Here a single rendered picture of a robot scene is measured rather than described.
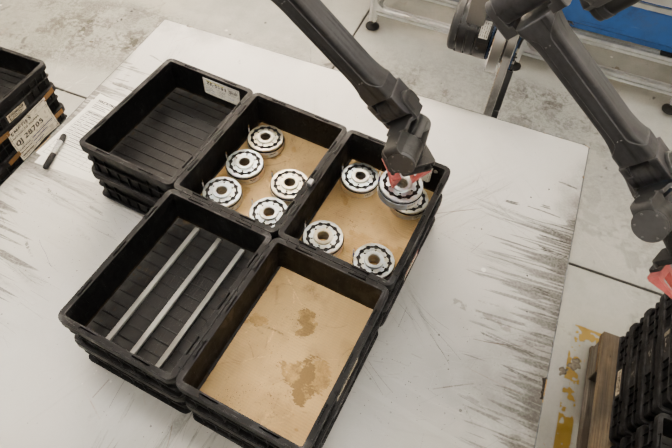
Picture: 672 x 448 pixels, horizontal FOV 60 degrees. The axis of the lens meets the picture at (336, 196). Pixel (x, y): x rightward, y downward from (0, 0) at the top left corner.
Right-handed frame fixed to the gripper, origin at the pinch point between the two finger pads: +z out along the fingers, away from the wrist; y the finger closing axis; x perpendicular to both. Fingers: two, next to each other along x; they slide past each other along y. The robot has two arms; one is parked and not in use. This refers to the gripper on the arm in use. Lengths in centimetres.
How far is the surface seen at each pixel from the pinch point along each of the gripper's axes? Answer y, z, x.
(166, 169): -50, 24, 39
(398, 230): 2.7, 22.0, 0.0
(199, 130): -39, 24, 51
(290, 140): -14.7, 23.3, 38.7
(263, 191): -27.1, 23.0, 23.0
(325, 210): -13.3, 22.5, 11.9
